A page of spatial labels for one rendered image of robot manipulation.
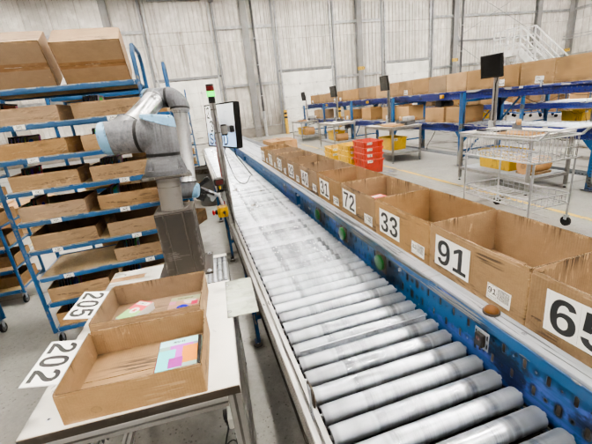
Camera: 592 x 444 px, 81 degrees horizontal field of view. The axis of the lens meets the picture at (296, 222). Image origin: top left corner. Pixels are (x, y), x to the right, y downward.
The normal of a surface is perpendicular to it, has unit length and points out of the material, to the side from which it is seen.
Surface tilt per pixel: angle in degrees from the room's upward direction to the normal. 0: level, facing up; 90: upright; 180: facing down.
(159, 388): 91
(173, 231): 90
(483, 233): 89
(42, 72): 118
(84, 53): 123
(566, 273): 90
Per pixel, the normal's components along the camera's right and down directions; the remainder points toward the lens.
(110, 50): 0.29, 0.75
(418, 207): 0.28, 0.28
